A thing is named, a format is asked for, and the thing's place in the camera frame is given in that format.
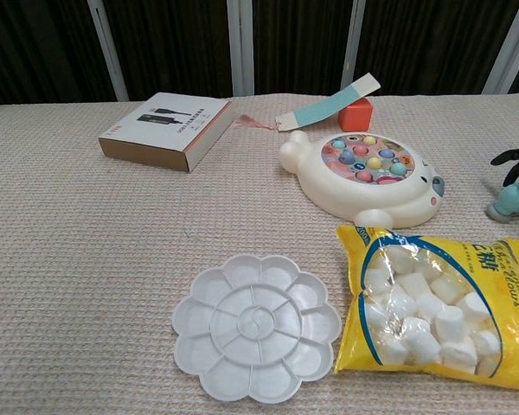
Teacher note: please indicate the yellow marshmallow bag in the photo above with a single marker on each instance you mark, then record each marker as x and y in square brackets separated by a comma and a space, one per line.
[415, 302]

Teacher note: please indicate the teal and grey toy mallet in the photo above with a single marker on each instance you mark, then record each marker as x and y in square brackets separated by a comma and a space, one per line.
[508, 201]

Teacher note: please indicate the white flower paint palette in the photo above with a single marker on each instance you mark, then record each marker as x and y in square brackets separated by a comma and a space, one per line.
[255, 328]

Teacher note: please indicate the beige woven tablecloth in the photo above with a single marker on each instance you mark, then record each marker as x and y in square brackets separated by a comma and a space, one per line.
[91, 259]

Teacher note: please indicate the white whack-a-mole toy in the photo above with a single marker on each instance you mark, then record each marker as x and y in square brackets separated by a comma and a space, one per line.
[350, 194]

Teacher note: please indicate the orange cube block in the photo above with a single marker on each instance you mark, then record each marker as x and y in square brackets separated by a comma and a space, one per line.
[355, 116]

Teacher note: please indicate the white metal frame post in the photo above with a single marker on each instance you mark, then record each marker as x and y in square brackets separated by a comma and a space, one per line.
[108, 47]
[241, 47]
[512, 43]
[352, 43]

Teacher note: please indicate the teal cream bookmark with tassel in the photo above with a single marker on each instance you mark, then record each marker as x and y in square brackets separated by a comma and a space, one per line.
[324, 108]

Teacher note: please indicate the black pleated curtain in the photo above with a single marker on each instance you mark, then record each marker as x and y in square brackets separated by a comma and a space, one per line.
[177, 43]

